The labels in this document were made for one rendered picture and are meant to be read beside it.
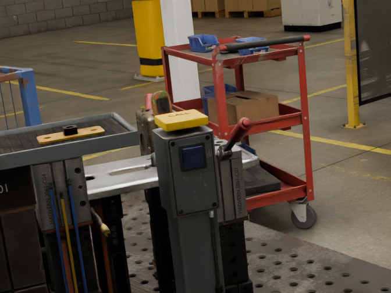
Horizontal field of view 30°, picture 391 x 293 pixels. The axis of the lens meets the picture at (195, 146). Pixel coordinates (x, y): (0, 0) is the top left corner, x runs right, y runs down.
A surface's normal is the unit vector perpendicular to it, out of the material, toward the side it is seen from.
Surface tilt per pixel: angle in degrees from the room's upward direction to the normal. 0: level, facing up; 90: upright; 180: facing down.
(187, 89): 90
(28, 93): 90
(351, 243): 0
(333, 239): 0
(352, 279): 0
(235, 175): 90
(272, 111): 90
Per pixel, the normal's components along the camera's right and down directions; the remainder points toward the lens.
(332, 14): 0.62, 0.15
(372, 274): -0.11, -0.96
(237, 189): 0.32, 0.22
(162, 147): -0.94, 0.18
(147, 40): -0.77, 0.24
